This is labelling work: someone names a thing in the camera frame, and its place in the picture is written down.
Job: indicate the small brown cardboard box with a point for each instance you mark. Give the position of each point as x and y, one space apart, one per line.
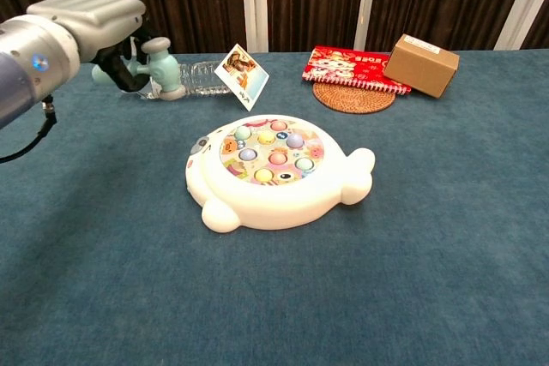
422 66

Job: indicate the white frame post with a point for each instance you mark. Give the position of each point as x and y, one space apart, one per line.
255 1
366 1
521 1

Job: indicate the white fish toy board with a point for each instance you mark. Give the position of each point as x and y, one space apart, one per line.
274 203

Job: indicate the round woven rattan coaster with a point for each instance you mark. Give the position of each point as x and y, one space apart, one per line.
351 100

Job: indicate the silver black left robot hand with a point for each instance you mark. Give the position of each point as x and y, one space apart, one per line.
92 12

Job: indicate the light blue toy rod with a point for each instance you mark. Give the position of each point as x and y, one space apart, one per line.
167 72

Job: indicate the clear plastic water bottle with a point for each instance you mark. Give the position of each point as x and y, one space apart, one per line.
201 76

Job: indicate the picture flash card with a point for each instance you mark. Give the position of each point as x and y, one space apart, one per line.
242 74

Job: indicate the blue table mat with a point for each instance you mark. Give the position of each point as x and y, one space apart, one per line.
386 254

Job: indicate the red spiral-bound calendar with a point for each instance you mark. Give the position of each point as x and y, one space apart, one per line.
343 66

